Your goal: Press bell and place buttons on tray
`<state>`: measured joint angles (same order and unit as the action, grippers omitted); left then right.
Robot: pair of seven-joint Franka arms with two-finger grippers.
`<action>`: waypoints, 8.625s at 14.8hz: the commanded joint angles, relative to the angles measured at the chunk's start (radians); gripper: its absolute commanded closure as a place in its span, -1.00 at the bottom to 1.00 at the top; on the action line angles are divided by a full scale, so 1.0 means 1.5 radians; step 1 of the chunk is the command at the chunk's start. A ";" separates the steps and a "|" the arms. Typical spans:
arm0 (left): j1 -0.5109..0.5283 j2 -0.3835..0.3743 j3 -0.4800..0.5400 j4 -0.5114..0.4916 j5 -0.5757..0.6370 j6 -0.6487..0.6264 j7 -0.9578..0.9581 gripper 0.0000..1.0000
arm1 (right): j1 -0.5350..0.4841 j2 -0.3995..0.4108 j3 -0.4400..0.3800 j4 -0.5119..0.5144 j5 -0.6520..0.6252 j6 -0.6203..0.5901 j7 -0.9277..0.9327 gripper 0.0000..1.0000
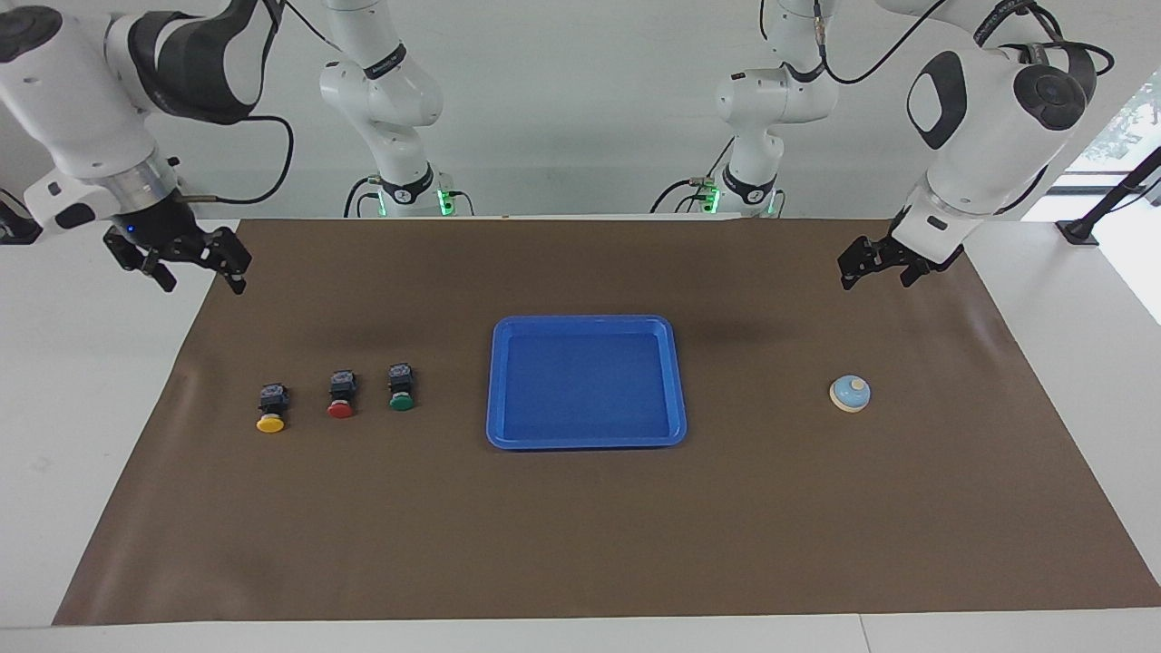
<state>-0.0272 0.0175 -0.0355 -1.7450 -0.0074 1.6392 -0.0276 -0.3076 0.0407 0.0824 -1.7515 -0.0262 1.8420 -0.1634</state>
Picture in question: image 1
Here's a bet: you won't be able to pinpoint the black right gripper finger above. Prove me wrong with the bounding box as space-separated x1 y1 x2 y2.
102 226 179 294
194 226 253 297

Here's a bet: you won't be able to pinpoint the yellow push button switch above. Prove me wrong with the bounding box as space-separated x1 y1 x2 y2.
255 383 291 434

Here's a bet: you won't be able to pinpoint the red push button switch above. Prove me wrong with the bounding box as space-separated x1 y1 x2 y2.
327 368 357 420

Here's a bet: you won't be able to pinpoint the green push button switch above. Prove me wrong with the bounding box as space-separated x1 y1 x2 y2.
387 363 418 413

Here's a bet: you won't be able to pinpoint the light blue call bell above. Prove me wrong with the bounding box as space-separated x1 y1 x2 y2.
828 374 873 414

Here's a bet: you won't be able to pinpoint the blue plastic tray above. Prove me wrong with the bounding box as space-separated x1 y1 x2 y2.
485 315 688 452

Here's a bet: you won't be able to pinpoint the black clamp stand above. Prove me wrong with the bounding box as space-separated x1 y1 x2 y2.
1055 145 1161 248

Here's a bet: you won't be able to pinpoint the brown table mat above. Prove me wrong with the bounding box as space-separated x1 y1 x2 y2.
52 216 1161 627

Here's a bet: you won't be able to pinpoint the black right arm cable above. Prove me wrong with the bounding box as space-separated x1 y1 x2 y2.
169 0 344 206

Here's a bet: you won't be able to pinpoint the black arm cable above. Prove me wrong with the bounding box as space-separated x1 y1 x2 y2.
169 0 344 206
760 0 1117 88

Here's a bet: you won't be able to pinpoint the black right base cables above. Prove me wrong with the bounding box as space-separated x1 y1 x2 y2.
342 174 475 219

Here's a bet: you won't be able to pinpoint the black base cables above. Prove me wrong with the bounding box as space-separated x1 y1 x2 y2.
342 174 475 219
649 136 786 219

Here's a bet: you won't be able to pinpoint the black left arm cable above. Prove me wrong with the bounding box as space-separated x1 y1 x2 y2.
760 0 1117 88

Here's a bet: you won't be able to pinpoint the black left base cables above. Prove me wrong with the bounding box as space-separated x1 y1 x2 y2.
649 136 786 219

